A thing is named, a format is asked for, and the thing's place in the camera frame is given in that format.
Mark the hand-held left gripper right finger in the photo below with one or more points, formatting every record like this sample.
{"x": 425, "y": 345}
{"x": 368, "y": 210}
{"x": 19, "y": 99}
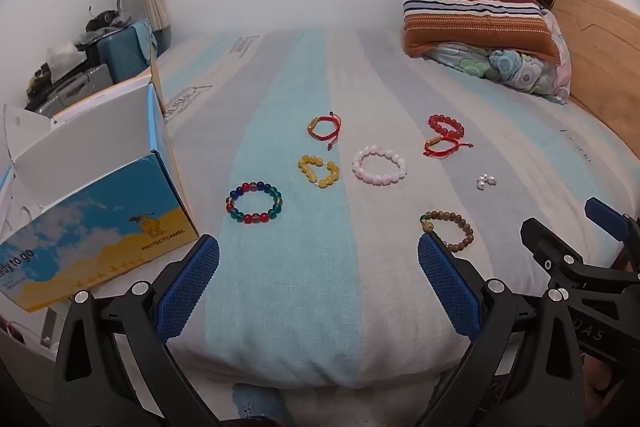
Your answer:
{"x": 450, "y": 287}

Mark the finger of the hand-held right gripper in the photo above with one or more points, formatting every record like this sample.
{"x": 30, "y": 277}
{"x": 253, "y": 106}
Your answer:
{"x": 560, "y": 257}
{"x": 602, "y": 214}

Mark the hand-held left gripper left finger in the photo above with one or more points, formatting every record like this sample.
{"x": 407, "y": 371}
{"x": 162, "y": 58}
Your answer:
{"x": 190, "y": 287}

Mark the blue and yellow cardboard box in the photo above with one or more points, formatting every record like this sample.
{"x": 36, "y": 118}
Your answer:
{"x": 100, "y": 217}

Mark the person's right hand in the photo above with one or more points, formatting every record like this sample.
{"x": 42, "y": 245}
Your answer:
{"x": 600, "y": 382}

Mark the striped bed sheet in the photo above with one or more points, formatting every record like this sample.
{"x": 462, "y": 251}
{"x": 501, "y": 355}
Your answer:
{"x": 325, "y": 282}

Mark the person's leg in jeans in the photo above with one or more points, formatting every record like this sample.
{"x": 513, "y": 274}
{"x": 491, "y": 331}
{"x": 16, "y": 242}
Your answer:
{"x": 260, "y": 407}

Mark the wooden headboard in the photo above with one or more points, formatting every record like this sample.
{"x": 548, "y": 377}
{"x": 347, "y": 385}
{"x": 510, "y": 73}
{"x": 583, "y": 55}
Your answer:
{"x": 600, "y": 57}

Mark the floral pillow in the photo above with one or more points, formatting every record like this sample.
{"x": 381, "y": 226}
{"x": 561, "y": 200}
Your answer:
{"x": 510, "y": 67}

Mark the grey suitcase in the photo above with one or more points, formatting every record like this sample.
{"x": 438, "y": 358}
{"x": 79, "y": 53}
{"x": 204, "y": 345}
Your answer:
{"x": 75, "y": 89}

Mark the striped orange pillow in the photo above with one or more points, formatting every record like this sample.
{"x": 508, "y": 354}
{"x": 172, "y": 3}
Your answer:
{"x": 475, "y": 22}

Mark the blue suitcase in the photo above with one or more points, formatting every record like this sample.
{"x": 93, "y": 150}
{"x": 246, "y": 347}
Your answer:
{"x": 120, "y": 57}

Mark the white plastic bag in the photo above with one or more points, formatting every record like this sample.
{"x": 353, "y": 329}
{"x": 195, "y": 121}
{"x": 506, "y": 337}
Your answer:
{"x": 62, "y": 54}

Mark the black bag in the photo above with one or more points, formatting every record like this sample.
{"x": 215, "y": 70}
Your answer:
{"x": 102, "y": 23}

